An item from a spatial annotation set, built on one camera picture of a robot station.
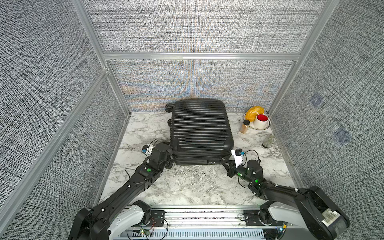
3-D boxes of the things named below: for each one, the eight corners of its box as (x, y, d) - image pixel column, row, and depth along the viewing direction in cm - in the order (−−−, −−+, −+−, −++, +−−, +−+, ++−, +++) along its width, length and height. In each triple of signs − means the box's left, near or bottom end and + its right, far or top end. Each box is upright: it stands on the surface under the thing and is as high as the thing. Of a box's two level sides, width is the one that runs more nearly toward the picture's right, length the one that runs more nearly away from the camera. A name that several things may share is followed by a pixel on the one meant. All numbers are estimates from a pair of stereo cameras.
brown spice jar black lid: (240, 133, 110) (244, 124, 101) (239, 129, 112) (243, 119, 104) (246, 133, 110) (251, 124, 101) (245, 129, 112) (249, 119, 104)
